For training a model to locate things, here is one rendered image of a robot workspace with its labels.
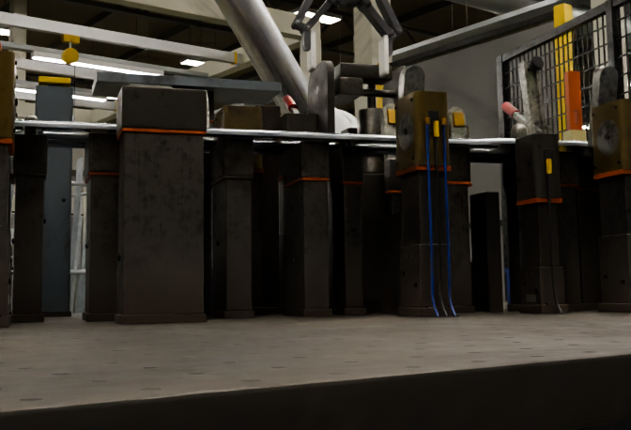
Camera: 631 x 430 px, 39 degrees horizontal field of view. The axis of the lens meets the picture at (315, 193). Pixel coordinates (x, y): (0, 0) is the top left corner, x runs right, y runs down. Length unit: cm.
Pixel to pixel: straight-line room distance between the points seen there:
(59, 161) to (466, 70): 305
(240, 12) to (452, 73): 254
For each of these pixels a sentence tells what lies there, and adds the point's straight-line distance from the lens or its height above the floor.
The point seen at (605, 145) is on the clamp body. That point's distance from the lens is 155.
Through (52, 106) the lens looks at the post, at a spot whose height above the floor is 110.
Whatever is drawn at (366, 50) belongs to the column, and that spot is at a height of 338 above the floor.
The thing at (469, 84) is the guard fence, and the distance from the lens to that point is 449.
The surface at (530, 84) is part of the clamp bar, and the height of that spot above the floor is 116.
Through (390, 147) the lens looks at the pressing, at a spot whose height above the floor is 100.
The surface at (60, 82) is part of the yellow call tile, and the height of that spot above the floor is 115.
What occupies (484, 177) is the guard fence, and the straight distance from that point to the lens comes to 436.
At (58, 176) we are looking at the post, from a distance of 176.
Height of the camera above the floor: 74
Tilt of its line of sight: 6 degrees up
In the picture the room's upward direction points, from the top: 1 degrees counter-clockwise
